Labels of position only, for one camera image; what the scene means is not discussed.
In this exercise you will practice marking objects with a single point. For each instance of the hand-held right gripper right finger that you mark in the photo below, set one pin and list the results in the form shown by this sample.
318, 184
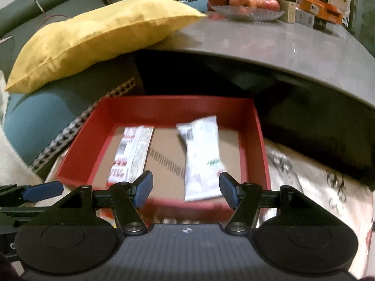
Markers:
228, 188

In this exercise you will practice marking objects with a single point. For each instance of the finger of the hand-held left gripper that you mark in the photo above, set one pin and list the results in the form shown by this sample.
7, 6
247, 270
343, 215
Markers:
44, 190

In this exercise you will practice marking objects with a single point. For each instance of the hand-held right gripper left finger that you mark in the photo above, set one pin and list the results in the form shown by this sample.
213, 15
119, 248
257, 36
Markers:
143, 188

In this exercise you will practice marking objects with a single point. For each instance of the white green snack packet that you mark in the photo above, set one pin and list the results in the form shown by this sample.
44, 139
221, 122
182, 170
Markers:
202, 152

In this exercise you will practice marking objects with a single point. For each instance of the red cardboard box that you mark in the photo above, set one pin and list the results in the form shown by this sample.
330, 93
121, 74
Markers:
175, 108

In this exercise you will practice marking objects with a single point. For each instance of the red white striped snack packet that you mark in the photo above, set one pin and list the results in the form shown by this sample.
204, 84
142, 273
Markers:
129, 152

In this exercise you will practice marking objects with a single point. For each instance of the cream blanket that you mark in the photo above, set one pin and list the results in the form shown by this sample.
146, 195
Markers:
14, 161

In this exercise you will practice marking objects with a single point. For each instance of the teal cushion with houndstooth trim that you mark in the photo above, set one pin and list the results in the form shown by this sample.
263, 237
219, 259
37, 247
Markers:
38, 117

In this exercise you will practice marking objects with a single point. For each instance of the dark coffee table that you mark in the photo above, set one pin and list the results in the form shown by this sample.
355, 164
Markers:
293, 99

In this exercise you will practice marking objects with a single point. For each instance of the yellow pillow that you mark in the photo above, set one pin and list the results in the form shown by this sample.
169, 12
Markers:
88, 35

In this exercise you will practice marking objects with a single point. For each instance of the clear glass plate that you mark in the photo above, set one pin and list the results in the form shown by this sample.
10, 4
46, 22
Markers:
249, 16

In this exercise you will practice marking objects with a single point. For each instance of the small white carton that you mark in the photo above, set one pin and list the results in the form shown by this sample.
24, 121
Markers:
304, 17

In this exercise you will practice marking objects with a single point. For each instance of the small dark carton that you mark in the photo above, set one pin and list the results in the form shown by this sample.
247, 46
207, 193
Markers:
320, 23

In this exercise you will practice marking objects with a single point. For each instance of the dark beige carton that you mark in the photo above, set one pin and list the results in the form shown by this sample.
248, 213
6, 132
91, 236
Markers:
286, 4

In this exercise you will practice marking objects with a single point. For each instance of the orange flat carton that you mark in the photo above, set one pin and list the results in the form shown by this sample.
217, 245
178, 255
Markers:
319, 7

